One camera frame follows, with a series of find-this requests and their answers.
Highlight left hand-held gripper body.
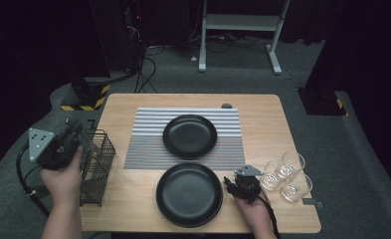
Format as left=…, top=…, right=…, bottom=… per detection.
left=28, top=127, right=82, bottom=171

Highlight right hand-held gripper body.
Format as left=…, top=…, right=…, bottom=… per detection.
left=233, top=164, right=265, bottom=203

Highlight clear drinking glass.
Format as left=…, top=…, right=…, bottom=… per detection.
left=281, top=173, right=313, bottom=203
left=261, top=161, right=284, bottom=192
left=277, top=151, right=306, bottom=182

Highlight black wire basket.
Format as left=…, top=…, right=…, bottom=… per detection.
left=78, top=119, right=116, bottom=207

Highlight black round plate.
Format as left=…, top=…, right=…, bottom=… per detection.
left=162, top=114, right=218, bottom=160
left=155, top=161, right=224, bottom=229

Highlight person's right hand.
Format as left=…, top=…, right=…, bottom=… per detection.
left=234, top=194, right=273, bottom=232

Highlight person's left hand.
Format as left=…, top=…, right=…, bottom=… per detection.
left=39, top=145, right=84, bottom=209

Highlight black stand yellow striped base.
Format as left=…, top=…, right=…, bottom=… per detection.
left=61, top=0, right=141, bottom=113

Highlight small grey table clip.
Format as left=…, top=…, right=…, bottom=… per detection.
left=301, top=197, right=324, bottom=209

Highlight grey striped placemat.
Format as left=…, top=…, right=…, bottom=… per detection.
left=123, top=107, right=247, bottom=171

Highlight dark electronics rack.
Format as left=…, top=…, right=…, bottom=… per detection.
left=122, top=0, right=147, bottom=46

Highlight right hand-held gripper black cable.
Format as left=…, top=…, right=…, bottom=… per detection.
left=256, top=192, right=281, bottom=239

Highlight hand-held gripper black cable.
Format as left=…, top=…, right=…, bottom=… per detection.
left=256, top=192, right=281, bottom=239
left=15, top=143, right=52, bottom=218

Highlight left hand-held gripper black cable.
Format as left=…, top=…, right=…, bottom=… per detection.
left=15, top=143, right=52, bottom=218

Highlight black floor cables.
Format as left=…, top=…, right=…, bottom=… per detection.
left=133, top=44, right=166, bottom=95

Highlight white metal stand frame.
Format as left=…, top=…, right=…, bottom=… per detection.
left=198, top=0, right=291, bottom=76

